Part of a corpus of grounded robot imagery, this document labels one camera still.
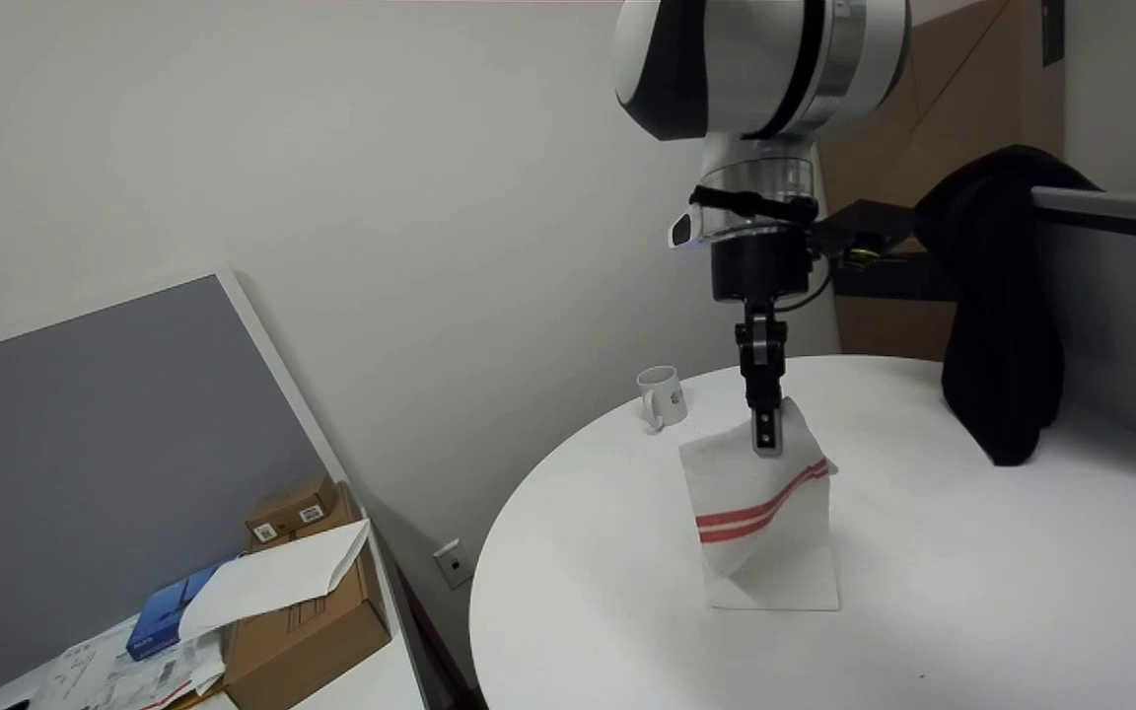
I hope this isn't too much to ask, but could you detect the black jacket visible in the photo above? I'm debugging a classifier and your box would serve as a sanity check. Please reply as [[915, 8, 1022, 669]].
[[915, 147, 1105, 470]]

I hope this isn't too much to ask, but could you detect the small clear glass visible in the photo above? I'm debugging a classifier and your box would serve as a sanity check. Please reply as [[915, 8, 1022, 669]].
[[631, 362, 692, 439]]

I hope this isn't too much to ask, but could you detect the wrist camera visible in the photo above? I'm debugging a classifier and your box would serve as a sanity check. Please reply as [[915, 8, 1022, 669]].
[[662, 183, 825, 257]]

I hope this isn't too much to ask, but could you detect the large cardboard box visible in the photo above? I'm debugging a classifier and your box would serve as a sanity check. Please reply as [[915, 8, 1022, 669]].
[[213, 547, 396, 710]]

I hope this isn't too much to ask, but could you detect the blue packet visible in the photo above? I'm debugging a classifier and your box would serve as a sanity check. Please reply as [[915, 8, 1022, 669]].
[[124, 563, 227, 661]]

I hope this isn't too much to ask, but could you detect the white paper sheet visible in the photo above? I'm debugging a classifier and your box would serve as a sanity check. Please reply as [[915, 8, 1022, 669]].
[[175, 518, 374, 647]]

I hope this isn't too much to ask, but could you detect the black chair armrest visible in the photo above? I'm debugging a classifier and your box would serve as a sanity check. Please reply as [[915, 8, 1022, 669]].
[[817, 192, 954, 304]]

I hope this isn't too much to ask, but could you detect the gray desk divider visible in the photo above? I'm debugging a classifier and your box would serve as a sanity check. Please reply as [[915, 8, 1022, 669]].
[[1027, 183, 1136, 477]]

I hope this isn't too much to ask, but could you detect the small cardboard box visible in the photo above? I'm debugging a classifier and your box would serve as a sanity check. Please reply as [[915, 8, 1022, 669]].
[[244, 477, 365, 554]]

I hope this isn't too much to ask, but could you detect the gray partition board white frame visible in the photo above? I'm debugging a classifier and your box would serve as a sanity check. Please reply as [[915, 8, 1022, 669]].
[[0, 270, 425, 710]]

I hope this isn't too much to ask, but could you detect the white towel with red stripes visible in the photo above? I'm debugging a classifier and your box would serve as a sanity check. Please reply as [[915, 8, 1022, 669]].
[[676, 396, 846, 614]]

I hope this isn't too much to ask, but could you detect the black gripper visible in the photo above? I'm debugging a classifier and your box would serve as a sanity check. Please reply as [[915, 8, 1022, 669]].
[[706, 232, 819, 456]]

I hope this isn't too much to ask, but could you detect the brown cardboard panel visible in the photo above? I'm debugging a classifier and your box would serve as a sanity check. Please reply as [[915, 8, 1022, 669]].
[[814, 0, 1072, 362]]

